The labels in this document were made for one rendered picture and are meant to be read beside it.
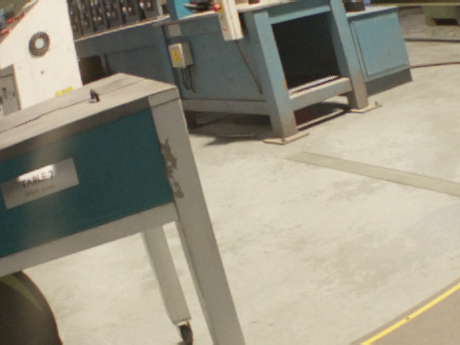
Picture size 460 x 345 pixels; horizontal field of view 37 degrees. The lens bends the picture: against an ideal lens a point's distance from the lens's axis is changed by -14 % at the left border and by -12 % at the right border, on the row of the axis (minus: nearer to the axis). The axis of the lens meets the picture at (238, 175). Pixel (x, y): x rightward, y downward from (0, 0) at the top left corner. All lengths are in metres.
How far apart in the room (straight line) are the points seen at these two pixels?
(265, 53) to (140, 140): 2.55
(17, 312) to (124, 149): 0.46
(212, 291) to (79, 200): 0.30
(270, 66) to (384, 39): 1.05
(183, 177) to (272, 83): 2.54
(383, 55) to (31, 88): 2.25
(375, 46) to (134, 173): 3.38
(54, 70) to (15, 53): 0.25
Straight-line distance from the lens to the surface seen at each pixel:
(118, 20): 6.11
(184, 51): 4.48
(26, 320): 1.55
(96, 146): 1.30
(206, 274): 1.40
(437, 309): 1.22
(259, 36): 3.82
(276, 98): 3.87
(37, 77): 3.44
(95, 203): 1.32
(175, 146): 1.33
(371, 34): 4.57
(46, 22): 3.46
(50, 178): 1.30
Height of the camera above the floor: 0.91
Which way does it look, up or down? 15 degrees down
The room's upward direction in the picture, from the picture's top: 14 degrees counter-clockwise
